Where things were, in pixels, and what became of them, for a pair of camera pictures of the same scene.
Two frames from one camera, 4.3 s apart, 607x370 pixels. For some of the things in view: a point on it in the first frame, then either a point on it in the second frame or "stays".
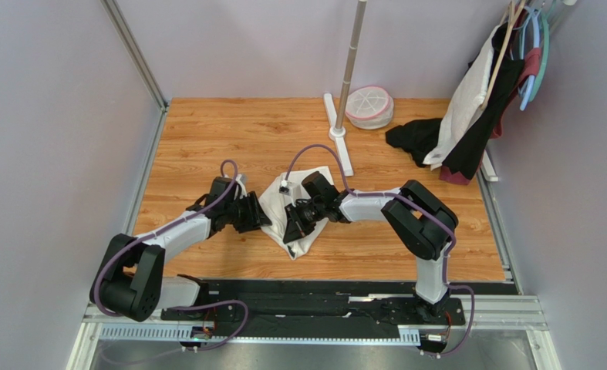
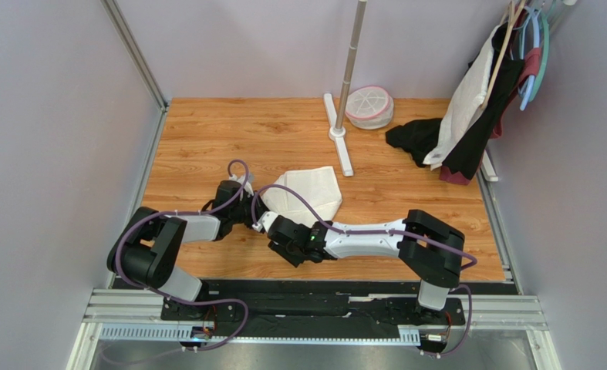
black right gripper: (297, 220) to (273, 232)
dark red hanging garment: (530, 68) stays
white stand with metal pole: (338, 129) stays
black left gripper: (256, 216) stays
